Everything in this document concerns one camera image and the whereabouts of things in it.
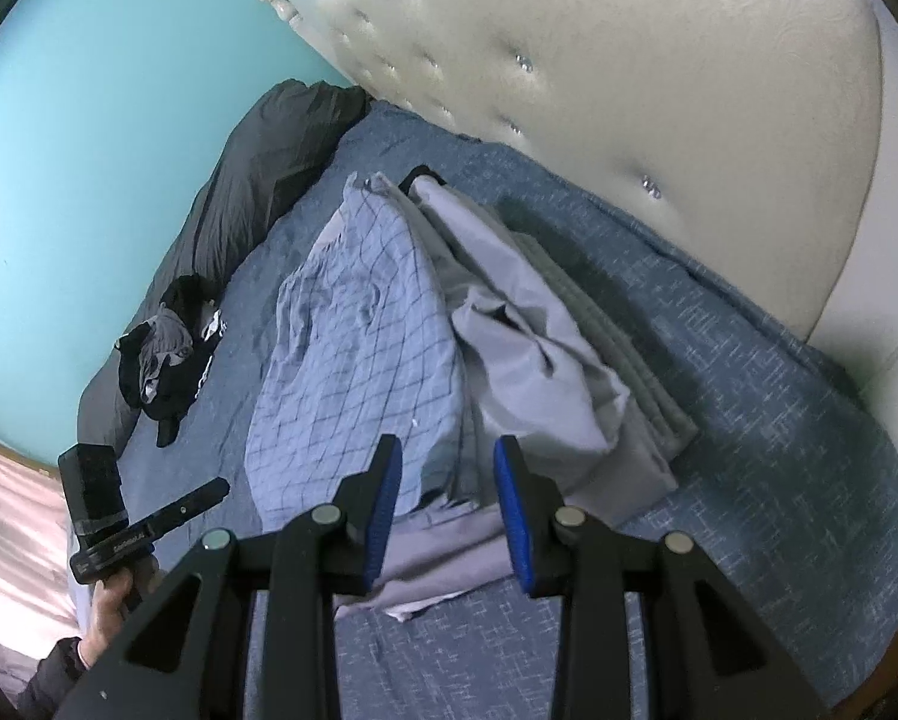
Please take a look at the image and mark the grey ribbed folded garment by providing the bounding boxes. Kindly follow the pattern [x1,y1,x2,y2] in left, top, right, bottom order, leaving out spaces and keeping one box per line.
[494,229,701,511]

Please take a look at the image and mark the person's left hand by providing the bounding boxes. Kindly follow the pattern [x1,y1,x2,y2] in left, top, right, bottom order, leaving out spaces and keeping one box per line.
[80,556,163,670]

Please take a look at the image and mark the person's left forearm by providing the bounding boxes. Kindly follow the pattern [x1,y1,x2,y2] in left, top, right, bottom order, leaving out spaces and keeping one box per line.
[17,636,94,720]

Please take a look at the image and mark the grey shorts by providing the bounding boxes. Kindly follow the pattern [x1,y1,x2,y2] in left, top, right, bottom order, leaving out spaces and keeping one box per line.
[137,304,196,402]

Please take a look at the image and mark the dark grey pillow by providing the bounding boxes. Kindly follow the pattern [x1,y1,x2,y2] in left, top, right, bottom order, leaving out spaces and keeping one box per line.
[171,79,371,297]
[77,367,142,458]

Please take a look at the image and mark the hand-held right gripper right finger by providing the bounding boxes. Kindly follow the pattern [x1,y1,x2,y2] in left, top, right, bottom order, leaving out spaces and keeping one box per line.
[492,435,833,720]

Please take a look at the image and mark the black clothes pile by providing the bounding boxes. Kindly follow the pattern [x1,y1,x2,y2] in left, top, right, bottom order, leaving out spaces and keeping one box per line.
[115,274,229,449]

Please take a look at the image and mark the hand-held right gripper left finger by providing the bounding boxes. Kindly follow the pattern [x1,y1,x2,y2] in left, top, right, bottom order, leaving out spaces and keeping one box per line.
[55,435,405,720]

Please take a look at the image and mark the cream tufted headboard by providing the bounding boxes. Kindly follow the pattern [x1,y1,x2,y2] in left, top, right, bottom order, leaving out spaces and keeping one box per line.
[243,0,898,481]

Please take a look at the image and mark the blue plaid boxer shorts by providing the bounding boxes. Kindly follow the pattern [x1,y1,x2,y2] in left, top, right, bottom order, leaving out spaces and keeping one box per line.
[243,172,472,533]

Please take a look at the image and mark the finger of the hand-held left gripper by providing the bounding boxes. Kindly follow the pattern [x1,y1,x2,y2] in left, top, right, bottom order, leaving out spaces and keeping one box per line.
[147,476,232,542]

